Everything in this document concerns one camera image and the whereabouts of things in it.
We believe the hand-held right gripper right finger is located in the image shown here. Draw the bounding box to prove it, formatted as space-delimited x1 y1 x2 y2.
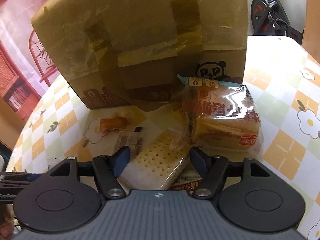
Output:
189 147 272 200

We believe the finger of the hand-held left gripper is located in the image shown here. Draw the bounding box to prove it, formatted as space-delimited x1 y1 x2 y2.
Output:
0 171 42 188

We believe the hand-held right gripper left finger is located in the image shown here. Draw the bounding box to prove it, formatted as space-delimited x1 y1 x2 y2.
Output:
49 146 130 200

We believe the beige printed snack packet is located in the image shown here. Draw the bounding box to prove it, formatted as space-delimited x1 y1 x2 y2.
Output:
171 164 204 195

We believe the white perforated cracker packet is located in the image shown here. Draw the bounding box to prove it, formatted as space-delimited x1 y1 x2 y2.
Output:
117 127 192 190

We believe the clear bread loaf packet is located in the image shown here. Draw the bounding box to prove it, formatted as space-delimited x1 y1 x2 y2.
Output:
176 74 264 160

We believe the plastic-lined cardboard box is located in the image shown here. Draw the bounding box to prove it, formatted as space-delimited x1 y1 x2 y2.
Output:
31 0 249 113

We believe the small brown-label clear packet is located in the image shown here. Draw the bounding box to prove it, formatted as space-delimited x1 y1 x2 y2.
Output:
117 135 144 160

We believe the small orange cake packet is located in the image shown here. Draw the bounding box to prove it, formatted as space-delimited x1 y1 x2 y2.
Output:
96 114 132 133

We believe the checked floral tablecloth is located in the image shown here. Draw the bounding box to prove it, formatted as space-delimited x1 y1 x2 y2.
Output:
6 35 320 240

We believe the printed room backdrop cloth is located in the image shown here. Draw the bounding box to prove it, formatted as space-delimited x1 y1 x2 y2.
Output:
0 0 75 120

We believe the black exercise bike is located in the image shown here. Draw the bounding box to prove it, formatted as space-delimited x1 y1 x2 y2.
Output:
251 0 304 37

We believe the wooden door panel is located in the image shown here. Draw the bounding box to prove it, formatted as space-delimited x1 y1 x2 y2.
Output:
301 0 320 55

